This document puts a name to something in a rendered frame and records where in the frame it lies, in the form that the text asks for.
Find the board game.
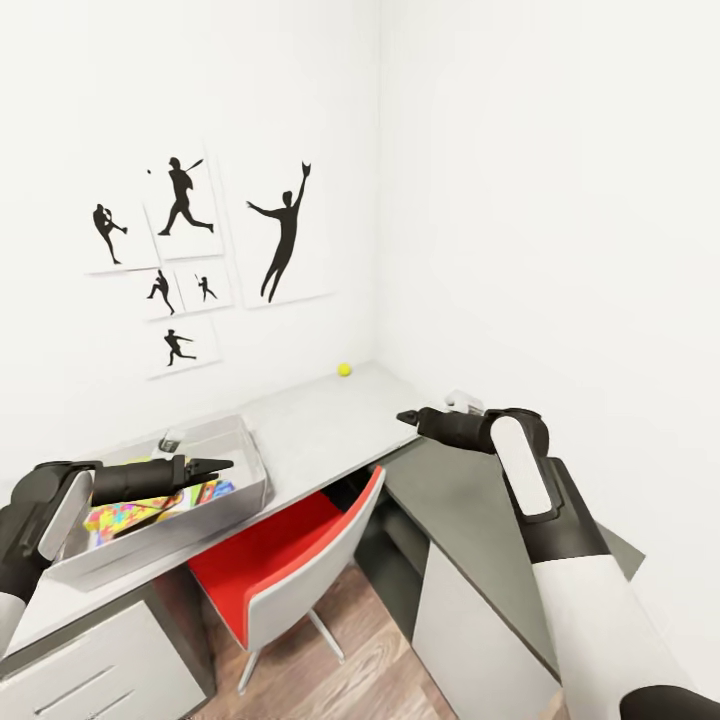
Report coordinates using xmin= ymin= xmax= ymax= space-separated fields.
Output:
xmin=213 ymin=480 xmax=234 ymax=498
xmin=84 ymin=480 xmax=217 ymax=531

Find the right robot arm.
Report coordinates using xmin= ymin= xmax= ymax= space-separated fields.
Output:
xmin=395 ymin=389 xmax=720 ymax=720

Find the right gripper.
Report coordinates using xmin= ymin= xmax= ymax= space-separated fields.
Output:
xmin=395 ymin=407 xmax=468 ymax=449

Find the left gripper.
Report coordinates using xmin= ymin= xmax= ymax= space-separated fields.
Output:
xmin=123 ymin=455 xmax=233 ymax=503

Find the toy box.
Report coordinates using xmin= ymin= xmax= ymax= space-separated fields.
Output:
xmin=43 ymin=415 xmax=267 ymax=593

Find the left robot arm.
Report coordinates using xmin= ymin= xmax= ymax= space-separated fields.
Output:
xmin=0 ymin=425 xmax=233 ymax=662

